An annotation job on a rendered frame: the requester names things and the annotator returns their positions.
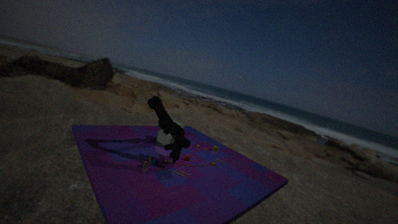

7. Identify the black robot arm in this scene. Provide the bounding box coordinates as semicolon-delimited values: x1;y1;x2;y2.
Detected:
148;95;190;150

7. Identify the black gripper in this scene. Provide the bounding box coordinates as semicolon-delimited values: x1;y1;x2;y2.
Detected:
170;142;182;163

